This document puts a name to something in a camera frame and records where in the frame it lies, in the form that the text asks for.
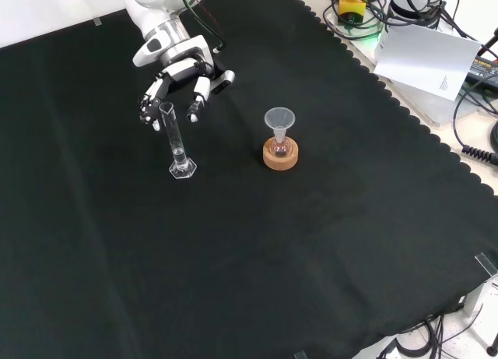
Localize black power adapter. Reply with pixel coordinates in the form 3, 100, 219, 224
465, 55, 498, 90

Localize yellow stop button box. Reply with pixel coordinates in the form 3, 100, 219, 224
337, 0, 368, 26

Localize black coiled cable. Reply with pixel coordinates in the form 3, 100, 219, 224
461, 144, 498, 164

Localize cork ring stand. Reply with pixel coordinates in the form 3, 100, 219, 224
262, 136, 300, 172

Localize clear graduated cylinder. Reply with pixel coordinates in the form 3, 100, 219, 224
158, 100, 198, 180

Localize black tripod leg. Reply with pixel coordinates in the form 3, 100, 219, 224
476, 26, 498, 58

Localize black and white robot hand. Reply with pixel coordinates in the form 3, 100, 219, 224
132, 34, 237, 132

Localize pale white board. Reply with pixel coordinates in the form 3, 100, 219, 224
372, 23, 482, 102

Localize grey metal bracket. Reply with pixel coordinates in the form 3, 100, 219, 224
462, 252, 498, 318

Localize round-bottom glass flask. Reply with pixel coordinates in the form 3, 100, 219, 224
272, 135, 292, 159

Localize clear plastic funnel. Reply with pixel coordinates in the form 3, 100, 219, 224
264, 107, 297, 142

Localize black bench cloth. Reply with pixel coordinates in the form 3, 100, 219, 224
0, 0, 498, 359

